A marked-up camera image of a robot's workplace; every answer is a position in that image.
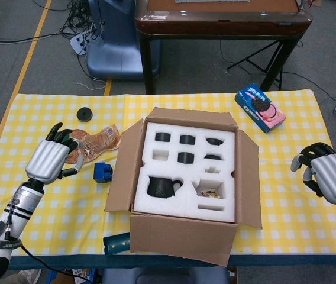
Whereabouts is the colourful printed packet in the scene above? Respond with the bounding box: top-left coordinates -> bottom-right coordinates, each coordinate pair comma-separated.
199,189 -> 221,198

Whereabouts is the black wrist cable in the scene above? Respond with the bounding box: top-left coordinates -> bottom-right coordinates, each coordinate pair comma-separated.
5,224 -> 68,273

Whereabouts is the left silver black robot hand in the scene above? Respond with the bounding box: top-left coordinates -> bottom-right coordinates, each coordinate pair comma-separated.
25,122 -> 83,186

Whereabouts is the blue Oreo cookie box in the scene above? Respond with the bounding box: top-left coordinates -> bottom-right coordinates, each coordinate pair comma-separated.
234,82 -> 287,134

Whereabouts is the black cable bundle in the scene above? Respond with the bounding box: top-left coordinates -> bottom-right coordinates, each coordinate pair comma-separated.
58,0 -> 106,45

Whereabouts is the brown mahjong table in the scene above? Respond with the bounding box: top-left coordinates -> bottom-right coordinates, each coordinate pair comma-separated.
134,0 -> 313,95

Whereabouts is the brown woven round coaster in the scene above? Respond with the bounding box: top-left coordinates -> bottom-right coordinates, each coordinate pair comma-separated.
66,129 -> 89,165

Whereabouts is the blue toy building brick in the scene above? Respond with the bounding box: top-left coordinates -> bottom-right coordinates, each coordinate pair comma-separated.
93,162 -> 115,185

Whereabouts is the dark teal flower-dotted holder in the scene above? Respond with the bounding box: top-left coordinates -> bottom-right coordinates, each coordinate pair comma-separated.
102,232 -> 132,256

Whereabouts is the red taped cardboard box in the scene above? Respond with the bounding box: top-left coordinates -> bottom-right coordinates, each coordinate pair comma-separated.
104,106 -> 263,269

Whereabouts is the blue padded seat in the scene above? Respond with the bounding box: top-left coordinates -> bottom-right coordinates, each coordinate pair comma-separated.
101,266 -> 231,284

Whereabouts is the white foam insert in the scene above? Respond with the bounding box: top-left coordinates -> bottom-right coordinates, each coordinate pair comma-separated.
131,121 -> 237,223

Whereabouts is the yellow white checkered tablecloth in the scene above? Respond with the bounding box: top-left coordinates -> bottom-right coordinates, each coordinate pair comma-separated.
0,90 -> 336,257

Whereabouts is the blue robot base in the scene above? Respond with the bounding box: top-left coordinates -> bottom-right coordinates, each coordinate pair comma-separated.
86,0 -> 161,80

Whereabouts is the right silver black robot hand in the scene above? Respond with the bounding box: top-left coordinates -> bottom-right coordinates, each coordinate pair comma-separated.
290,142 -> 336,205

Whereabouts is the white power strip with plugs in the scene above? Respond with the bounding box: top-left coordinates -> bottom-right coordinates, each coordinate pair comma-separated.
69,32 -> 93,56

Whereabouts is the black ceramic pitcher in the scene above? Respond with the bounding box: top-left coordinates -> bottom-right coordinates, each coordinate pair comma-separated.
147,176 -> 183,198

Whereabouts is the black round disc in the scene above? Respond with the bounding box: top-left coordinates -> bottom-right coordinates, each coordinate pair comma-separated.
76,106 -> 93,122

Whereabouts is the clear plastic spout pouch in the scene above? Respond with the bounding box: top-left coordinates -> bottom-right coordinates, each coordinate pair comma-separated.
73,124 -> 124,163

